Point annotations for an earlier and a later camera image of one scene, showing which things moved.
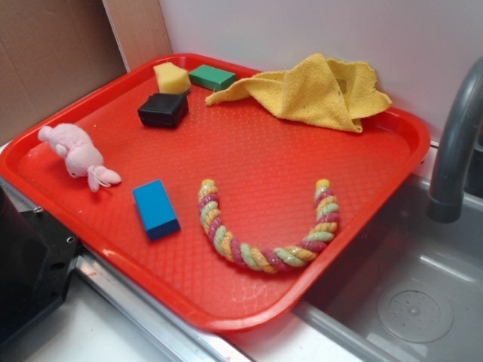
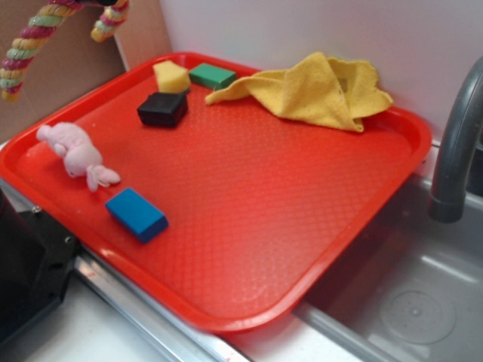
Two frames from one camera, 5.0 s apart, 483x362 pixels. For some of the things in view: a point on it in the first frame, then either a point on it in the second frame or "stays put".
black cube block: [164, 110] stays put
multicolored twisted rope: [255, 256] → [28, 42]
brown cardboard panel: [53, 52] stays put
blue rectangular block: [156, 212] → [139, 217]
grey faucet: [446, 198] stays put
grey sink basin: [410, 290] stays put
